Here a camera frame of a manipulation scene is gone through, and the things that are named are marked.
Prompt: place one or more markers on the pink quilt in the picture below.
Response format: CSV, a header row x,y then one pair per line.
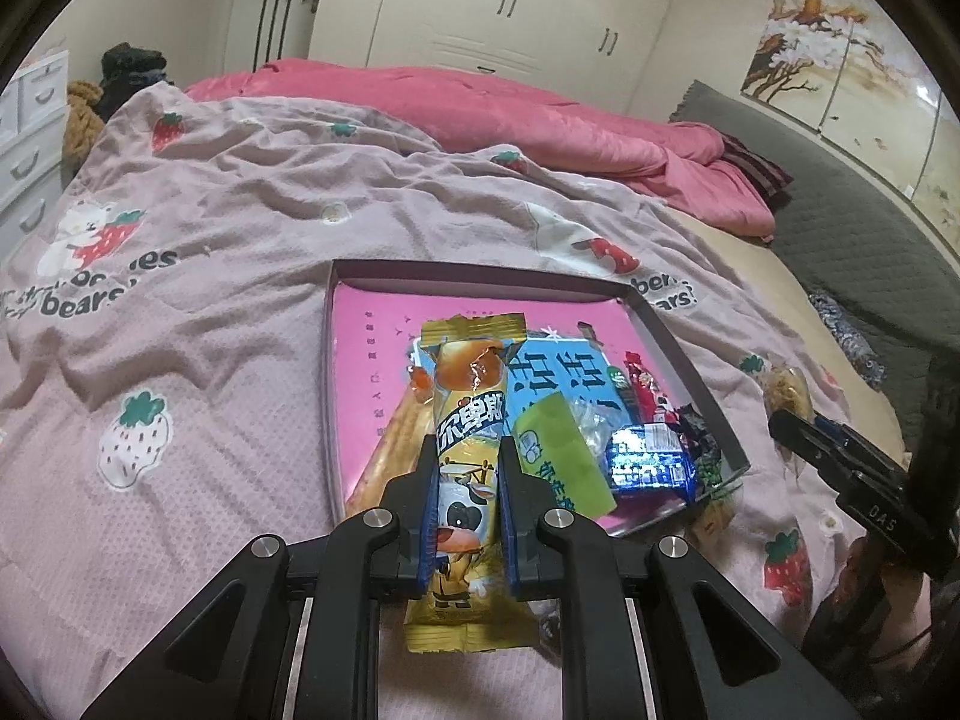
x,y
525,112

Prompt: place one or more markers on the orange snack packet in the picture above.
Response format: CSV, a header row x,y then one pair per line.
x,y
390,450

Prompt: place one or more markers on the blue snack packet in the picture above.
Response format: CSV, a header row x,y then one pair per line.
x,y
649,465

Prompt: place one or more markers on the person's right hand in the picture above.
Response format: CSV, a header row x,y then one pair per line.
x,y
853,577

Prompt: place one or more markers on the white wardrobe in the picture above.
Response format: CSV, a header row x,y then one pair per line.
x,y
487,7

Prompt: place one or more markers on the white drawer cabinet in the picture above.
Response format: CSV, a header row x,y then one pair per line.
x,y
30,135

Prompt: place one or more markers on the grey quilted headboard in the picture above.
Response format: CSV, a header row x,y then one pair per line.
x,y
847,225

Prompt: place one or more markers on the black snack packet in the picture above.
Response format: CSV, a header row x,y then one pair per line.
x,y
701,435

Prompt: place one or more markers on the blue white patterned cloth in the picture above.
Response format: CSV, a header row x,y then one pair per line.
x,y
847,330

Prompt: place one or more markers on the beige bed sheet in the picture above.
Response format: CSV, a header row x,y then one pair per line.
x,y
750,277

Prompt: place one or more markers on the clear biscuit packet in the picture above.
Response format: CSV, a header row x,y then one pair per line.
x,y
787,390

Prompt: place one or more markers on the tree wall poster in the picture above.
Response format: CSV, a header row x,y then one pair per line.
x,y
825,52

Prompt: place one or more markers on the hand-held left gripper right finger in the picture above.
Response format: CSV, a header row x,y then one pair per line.
x,y
510,525

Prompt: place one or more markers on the person's right forearm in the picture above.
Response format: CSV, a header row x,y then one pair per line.
x,y
921,615

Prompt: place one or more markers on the red snack packet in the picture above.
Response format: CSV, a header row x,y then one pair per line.
x,y
643,382

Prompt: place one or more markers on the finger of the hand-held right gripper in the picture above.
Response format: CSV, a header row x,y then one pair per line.
x,y
806,442
840,431

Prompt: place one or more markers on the brown plush toy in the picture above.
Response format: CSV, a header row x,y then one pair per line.
x,y
79,127

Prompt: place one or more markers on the clear candy packet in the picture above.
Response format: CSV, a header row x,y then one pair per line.
x,y
592,420

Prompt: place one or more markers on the black clothes pile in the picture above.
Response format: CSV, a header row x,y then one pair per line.
x,y
131,67

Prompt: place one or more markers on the pink shallow cardboard box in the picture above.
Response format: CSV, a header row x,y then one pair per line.
x,y
375,330

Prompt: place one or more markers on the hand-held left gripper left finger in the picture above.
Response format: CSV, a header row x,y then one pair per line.
x,y
429,525

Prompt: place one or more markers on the yellow cow print snack packet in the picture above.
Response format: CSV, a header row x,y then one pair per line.
x,y
469,420

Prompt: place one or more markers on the dark striped pillow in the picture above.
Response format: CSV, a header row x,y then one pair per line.
x,y
757,169

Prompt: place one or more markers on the dark green patterned snack packet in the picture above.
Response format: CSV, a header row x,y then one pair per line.
x,y
714,477

